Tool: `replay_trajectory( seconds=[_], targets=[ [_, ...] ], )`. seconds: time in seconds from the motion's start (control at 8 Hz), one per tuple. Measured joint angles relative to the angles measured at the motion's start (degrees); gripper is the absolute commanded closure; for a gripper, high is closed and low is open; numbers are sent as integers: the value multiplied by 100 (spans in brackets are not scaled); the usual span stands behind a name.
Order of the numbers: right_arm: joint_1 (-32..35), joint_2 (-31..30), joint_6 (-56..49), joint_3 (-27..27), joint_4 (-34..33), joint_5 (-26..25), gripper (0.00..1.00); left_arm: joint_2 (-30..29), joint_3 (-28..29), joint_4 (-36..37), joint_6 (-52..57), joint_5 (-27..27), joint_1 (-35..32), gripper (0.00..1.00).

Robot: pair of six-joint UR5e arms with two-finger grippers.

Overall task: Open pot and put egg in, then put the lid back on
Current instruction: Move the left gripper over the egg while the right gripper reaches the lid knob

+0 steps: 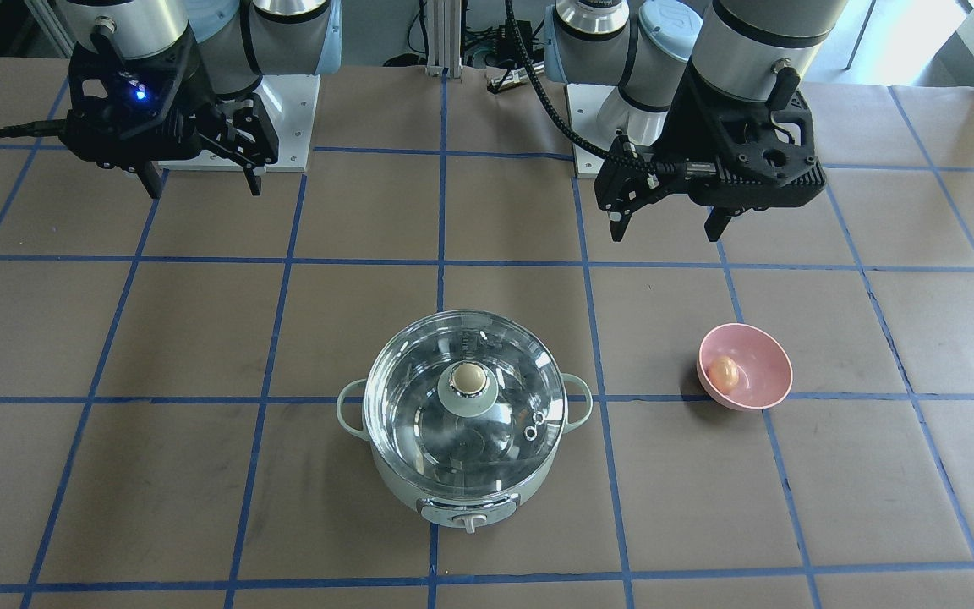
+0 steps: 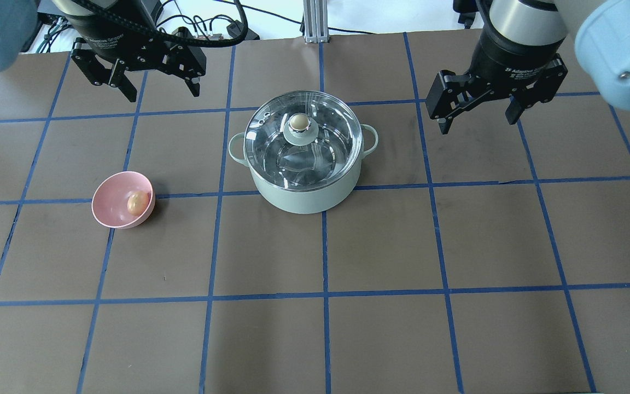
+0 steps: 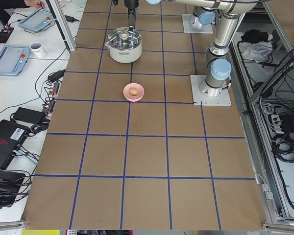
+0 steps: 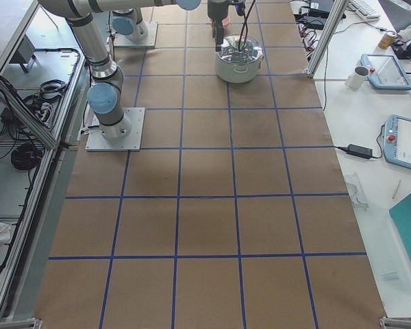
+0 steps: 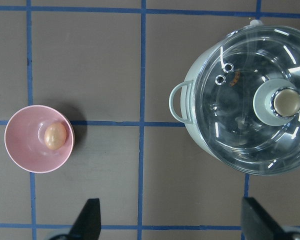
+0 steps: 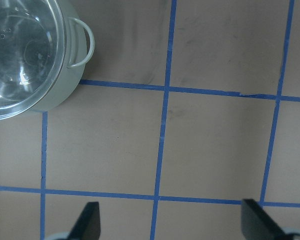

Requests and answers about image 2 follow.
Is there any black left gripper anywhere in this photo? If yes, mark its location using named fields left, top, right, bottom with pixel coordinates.
left=71, top=18, right=207, bottom=103

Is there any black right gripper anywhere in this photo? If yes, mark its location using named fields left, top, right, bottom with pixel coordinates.
left=425, top=27, right=568, bottom=135

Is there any brown egg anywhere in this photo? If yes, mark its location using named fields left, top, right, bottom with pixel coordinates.
left=126, top=190, right=150, bottom=217

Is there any glass pot lid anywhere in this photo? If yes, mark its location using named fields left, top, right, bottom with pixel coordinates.
left=241, top=90, right=364, bottom=192

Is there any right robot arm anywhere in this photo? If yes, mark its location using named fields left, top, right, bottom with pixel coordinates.
left=425, top=1, right=630, bottom=135

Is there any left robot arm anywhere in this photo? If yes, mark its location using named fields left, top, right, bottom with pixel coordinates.
left=0, top=1, right=207, bottom=102

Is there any mint green cooking pot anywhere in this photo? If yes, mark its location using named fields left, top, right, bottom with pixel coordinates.
left=228, top=90, right=380, bottom=215

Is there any black electronics box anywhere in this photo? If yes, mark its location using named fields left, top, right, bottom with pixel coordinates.
left=173, top=17, right=260, bottom=47

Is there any pink bowl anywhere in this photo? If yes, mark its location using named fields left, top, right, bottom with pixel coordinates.
left=91, top=171, right=156, bottom=229

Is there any aluminium frame post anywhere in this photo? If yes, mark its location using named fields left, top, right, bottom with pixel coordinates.
left=302, top=0, right=330, bottom=43

